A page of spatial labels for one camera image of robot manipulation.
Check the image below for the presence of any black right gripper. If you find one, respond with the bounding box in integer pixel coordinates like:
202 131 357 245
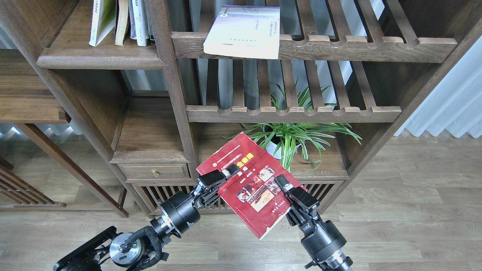
275 175 347 264

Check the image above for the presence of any dark wooden bookshelf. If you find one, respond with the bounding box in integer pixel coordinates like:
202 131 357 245
1 0 481 211

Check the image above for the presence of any white lavender paperback book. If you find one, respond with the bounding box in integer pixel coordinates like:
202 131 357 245
203 5 280 59

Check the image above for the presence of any white plant pot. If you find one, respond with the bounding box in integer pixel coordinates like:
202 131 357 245
265 134 302 160

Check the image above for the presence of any yellow green paperback book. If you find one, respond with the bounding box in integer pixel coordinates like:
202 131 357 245
89 0 117 47

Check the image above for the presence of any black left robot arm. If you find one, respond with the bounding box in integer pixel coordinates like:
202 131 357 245
53 164 239 271

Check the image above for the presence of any dark green upright book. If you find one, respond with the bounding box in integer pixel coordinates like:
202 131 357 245
146 14 156 45

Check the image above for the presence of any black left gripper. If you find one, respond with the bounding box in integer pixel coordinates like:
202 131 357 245
158 164 239 238

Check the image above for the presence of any green spider plant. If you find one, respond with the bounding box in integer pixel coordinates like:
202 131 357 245
226 77 362 172

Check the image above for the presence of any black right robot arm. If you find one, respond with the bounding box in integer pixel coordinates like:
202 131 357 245
275 175 353 271

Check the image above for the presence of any tan upright book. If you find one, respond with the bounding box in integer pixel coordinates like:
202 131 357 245
114 0 130 46

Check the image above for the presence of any white upright book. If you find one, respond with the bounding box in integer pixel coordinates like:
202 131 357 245
129 0 149 47

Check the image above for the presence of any red paperback book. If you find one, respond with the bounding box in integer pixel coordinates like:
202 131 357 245
197 132 301 239

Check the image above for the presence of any white curtain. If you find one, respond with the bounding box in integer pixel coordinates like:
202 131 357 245
395 38 482 138

